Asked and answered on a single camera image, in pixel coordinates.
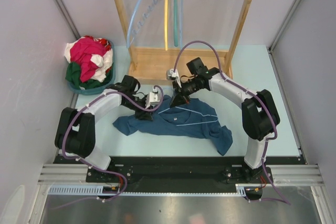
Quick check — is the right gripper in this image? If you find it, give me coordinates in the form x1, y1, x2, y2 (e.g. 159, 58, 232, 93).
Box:
170, 77, 200, 108

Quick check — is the blue t-shirt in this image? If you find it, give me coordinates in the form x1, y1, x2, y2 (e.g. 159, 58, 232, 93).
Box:
113, 95, 233, 156

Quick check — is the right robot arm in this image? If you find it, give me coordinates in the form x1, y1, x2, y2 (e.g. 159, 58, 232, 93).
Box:
166, 58, 280, 183

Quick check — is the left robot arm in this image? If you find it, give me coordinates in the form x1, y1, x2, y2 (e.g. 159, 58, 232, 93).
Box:
55, 75, 162, 182

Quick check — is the light blue notched hanger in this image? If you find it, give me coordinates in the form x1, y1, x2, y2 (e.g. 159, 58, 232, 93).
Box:
126, 0, 162, 49

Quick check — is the yellow hanger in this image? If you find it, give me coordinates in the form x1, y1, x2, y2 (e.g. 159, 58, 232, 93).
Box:
164, 0, 170, 51

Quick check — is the teal hanger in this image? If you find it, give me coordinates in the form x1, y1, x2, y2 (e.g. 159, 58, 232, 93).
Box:
173, 0, 179, 47

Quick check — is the wooden clothes rack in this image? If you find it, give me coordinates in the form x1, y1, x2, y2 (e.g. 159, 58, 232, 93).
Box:
114, 0, 252, 84

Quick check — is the teal laundry basket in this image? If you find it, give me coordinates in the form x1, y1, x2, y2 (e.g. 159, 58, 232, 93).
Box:
68, 36, 116, 95

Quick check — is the white garment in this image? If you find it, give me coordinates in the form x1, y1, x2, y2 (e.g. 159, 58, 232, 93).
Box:
64, 41, 113, 82

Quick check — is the red patterned garment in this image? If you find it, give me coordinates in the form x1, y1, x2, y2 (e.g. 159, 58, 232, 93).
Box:
93, 38, 111, 51

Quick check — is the green garment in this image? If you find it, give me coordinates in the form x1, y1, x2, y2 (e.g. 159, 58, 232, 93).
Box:
65, 62, 103, 90

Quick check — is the pink garment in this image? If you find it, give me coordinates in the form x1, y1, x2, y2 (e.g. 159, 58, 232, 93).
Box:
70, 37, 107, 82

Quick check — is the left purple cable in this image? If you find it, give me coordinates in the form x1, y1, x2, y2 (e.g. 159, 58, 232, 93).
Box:
62, 85, 164, 180

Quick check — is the purple cable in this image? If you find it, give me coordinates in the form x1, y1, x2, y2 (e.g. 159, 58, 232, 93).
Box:
62, 85, 164, 180
173, 40, 279, 141

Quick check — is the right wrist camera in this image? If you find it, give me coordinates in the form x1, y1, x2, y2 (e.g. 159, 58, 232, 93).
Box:
166, 69, 182, 88

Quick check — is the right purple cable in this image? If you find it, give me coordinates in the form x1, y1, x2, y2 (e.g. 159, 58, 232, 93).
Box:
173, 40, 279, 141

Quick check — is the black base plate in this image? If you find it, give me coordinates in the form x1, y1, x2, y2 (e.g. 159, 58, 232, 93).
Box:
54, 155, 307, 192

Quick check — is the white cable duct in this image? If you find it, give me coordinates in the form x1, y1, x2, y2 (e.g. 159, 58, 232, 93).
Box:
48, 185, 255, 198

